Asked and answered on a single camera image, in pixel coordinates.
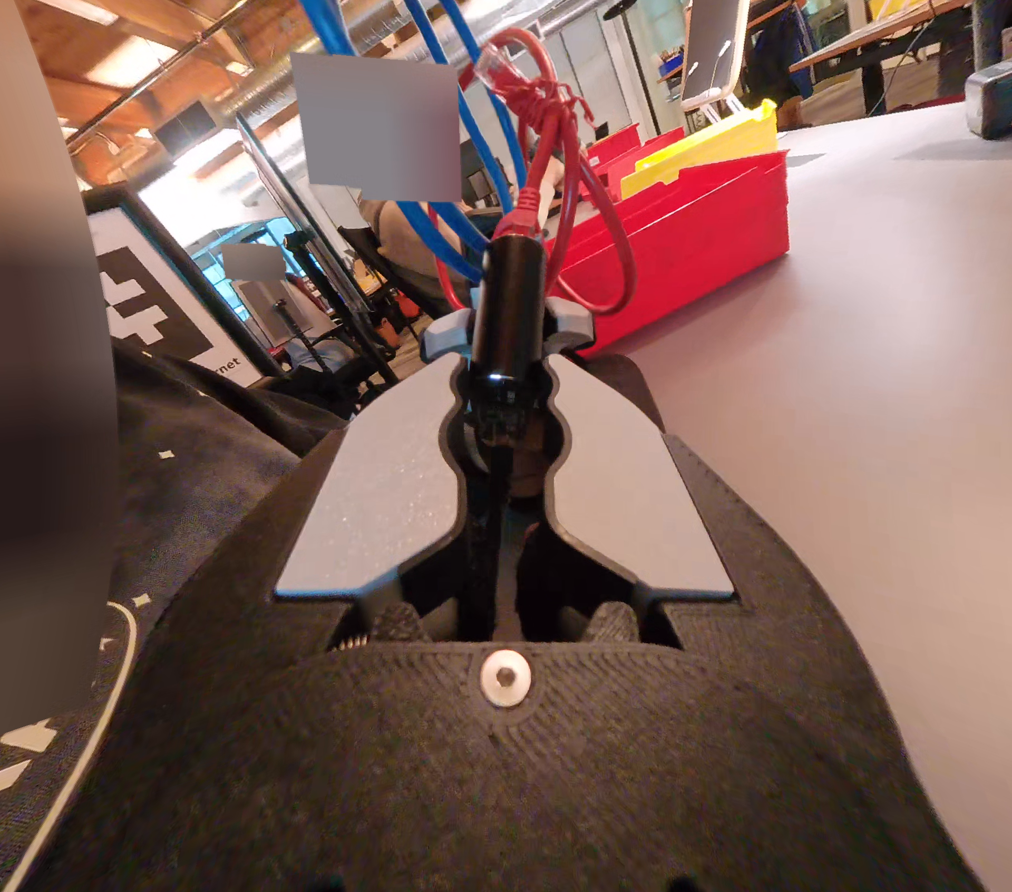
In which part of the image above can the red ethernet cable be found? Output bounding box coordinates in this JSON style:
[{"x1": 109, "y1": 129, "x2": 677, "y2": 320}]
[{"x1": 431, "y1": 26, "x2": 638, "y2": 318}]

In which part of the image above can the blue ethernet cable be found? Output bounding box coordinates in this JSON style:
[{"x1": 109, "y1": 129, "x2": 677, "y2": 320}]
[{"x1": 251, "y1": 0, "x2": 531, "y2": 286}]

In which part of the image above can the black ethernet adapter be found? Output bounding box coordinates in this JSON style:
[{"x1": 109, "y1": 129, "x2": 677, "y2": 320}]
[{"x1": 470, "y1": 233, "x2": 549, "y2": 405}]

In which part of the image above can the rounded pale sign board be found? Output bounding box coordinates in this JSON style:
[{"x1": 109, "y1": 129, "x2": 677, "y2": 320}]
[{"x1": 680, "y1": 0, "x2": 757, "y2": 113}]

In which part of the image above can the grey box device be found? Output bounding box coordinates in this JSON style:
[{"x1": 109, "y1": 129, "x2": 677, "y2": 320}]
[{"x1": 965, "y1": 61, "x2": 1012, "y2": 139}]

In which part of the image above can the framed marker sign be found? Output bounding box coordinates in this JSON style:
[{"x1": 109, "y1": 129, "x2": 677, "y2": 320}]
[{"x1": 83, "y1": 184, "x2": 267, "y2": 388}]

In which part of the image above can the black floor lamp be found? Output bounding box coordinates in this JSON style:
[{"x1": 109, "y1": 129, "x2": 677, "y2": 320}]
[{"x1": 604, "y1": 0, "x2": 662, "y2": 136}]

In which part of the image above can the large yellow plastic bin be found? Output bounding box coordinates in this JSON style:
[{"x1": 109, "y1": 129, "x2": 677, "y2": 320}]
[{"x1": 620, "y1": 99, "x2": 781, "y2": 200}]

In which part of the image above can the wooden office desk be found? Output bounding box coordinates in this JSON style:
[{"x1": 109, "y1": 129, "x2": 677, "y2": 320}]
[{"x1": 789, "y1": 0, "x2": 1012, "y2": 116}]

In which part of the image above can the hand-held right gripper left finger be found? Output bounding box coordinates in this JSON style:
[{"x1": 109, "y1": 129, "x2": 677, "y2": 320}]
[{"x1": 274, "y1": 353, "x2": 469, "y2": 601}]

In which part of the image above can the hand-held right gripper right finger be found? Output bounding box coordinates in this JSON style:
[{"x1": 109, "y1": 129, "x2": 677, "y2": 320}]
[{"x1": 544, "y1": 355, "x2": 738, "y2": 601}]

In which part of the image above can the small red plastic bin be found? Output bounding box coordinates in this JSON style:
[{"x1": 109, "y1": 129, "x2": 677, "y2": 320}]
[{"x1": 587, "y1": 121, "x2": 689, "y2": 199}]

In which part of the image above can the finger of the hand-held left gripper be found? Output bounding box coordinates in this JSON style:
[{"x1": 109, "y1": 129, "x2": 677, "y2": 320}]
[
  {"x1": 546, "y1": 297, "x2": 596, "y2": 356},
  {"x1": 419, "y1": 311, "x2": 476, "y2": 364}
]

